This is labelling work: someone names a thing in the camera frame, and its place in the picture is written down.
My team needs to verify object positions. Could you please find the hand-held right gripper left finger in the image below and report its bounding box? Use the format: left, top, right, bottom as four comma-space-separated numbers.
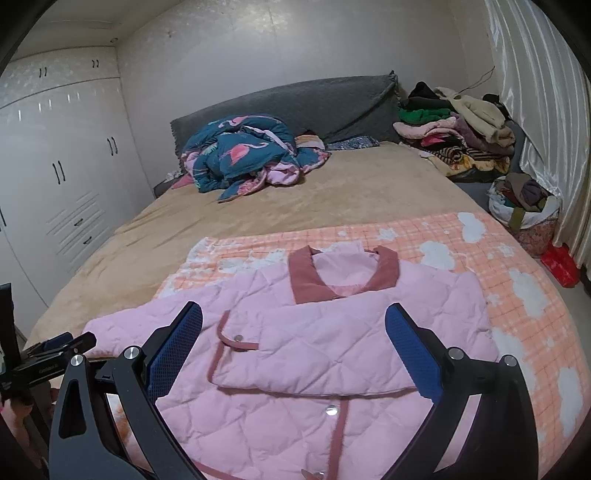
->
48, 302, 204, 480

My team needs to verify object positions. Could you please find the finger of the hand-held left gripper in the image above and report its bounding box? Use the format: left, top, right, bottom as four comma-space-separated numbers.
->
20, 332, 97, 370

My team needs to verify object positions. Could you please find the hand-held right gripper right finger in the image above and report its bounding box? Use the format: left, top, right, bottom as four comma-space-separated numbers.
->
385, 302, 539, 480

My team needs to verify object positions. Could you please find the pink quilted jacket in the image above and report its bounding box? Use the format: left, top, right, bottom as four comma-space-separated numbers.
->
82, 245, 500, 480

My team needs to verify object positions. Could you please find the floral bag of clothes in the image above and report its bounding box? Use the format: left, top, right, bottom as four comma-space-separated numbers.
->
488, 173, 561, 259

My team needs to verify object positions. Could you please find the pile of mixed clothes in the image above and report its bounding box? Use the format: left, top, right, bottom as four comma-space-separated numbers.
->
392, 81, 516, 181

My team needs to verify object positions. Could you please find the orange checked cloud blanket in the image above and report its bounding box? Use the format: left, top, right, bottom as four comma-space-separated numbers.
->
107, 211, 587, 480

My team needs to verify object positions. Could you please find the red box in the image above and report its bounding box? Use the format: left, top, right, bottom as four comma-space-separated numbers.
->
540, 243, 580, 288

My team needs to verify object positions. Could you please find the white wardrobe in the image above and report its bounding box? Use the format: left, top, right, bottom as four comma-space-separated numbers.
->
0, 34, 155, 324

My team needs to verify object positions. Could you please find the teal flamingo print duvet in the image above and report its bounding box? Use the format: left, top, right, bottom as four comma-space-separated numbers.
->
180, 114, 331, 204

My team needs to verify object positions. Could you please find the dark patterned pillow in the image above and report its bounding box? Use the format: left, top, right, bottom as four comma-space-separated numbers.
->
325, 136, 382, 151

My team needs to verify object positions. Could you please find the grey padded headboard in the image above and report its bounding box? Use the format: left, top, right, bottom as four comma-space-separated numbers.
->
170, 71, 400, 160

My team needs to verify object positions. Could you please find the white satin curtain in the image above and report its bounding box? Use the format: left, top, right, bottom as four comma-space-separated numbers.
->
485, 0, 591, 287

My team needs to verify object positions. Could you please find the thin black wall cable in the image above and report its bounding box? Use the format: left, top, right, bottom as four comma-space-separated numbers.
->
459, 65, 496, 95

